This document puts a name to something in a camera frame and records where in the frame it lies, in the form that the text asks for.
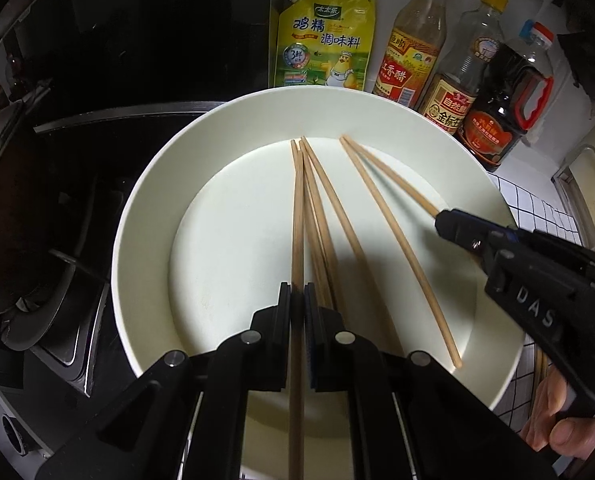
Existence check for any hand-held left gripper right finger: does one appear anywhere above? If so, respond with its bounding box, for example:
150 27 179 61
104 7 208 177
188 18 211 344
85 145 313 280
303 282 558 480

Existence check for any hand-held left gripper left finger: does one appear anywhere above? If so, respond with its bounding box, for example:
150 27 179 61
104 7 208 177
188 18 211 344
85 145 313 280
35 282 293 480

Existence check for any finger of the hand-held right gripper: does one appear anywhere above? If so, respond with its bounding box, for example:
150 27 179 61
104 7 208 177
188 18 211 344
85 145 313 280
434 214 501 273
445 208 521 243

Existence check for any cream round tray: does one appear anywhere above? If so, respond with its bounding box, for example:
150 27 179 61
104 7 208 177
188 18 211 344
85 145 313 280
112 86 527 480

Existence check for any person's right hand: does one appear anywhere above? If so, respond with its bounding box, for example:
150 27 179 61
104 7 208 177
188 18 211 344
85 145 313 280
520 365 595 462

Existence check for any white black-checked cloth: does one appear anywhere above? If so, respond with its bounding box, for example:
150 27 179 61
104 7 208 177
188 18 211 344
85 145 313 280
487 170 585 428

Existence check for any metal cutting board rack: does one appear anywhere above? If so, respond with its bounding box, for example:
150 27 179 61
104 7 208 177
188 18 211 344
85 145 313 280
551 142 595 252

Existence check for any large red-capped soy sauce bottle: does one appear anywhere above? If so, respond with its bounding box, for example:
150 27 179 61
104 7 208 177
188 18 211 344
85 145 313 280
455 20 555 173

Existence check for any white cutting board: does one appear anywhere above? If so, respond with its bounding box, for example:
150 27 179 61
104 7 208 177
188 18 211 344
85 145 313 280
570 150 595 246

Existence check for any yellow-capped soy sauce bottle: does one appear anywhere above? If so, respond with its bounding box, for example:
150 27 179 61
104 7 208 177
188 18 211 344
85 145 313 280
417 0 509 135

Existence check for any yellow-capped vinegar bottle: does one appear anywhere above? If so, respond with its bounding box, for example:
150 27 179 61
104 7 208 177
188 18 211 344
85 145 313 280
371 0 453 111

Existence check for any black gas stove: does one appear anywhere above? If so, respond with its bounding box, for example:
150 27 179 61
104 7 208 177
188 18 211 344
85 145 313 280
0 105 221 401

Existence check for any white dish brush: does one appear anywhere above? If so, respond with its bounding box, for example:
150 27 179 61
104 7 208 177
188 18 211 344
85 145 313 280
537 0 564 26

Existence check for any yellow seasoning pouch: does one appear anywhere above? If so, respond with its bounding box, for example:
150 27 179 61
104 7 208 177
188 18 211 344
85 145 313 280
274 0 369 93

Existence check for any black range hood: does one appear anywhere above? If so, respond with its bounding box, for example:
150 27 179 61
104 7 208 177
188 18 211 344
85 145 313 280
0 0 281 113

